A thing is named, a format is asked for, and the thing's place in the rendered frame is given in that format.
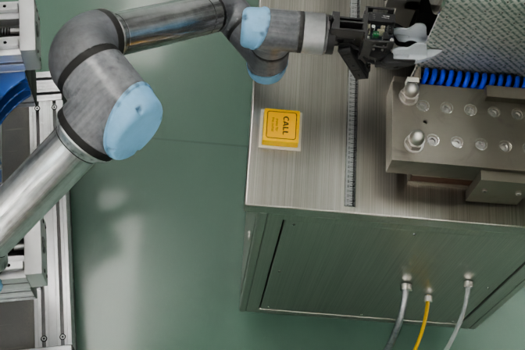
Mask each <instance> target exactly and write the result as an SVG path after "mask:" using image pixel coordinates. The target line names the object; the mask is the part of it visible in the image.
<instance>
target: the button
mask: <svg viewBox="0 0 525 350"><path fill-rule="evenodd" d="M299 124H300V111H294V110H284V109H267V108H265V109H264V115H263V126H262V145H274V146H283V147H292V148H297V147H298V140H299Z"/></svg>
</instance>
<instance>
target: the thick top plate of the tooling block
mask: <svg viewBox="0 0 525 350"><path fill-rule="evenodd" d="M404 86H405V82H396V81H392V84H391V86H390V89H389V91H388V93H387V118H386V172H387V173H404V174H414V175H424V176H433V177H451V178H461V179H470V180H474V179H475V177H476V176H477V174H478V173H479V172H480V171H481V170H490V171H500V172H510V173H525V104H520V103H511V102H493V101H485V100H484V89H476V88H466V87H449V86H440V85H431V84H418V86H419V92H420V94H419V98H418V101H417V103H416V104H414V105H404V104H403V103H401V101H400V100H399V97H398V95H399V92H400V90H402V89H403V88H404ZM414 130H421V131H422V132H423V133H424V135H425V142H424V146H423V149H422V151H421V152H418V153H411V152H409V151H407V150H406V148H405V146H404V140H405V138H406V137H407V136H409V135H410V133H411V132H412V131H414Z"/></svg>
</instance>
